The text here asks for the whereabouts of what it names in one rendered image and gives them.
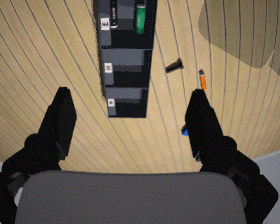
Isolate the dark grey bolt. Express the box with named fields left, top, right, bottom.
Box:
left=166, top=62, right=184, bottom=74

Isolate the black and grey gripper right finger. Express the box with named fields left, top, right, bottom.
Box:
left=185, top=89, right=279, bottom=224

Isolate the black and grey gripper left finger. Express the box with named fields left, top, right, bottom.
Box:
left=0, top=87, right=77, bottom=224

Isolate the black battery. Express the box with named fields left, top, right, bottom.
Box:
left=110, top=0, right=118, bottom=28

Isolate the blue and white eraser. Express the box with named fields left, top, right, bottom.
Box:
left=181, top=126, right=188, bottom=136

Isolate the black bin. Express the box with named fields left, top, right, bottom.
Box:
left=97, top=0, right=158, bottom=118

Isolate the orange battery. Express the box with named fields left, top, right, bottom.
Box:
left=200, top=72, right=206, bottom=90

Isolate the green battery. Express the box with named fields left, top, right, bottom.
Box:
left=135, top=4, right=145, bottom=34

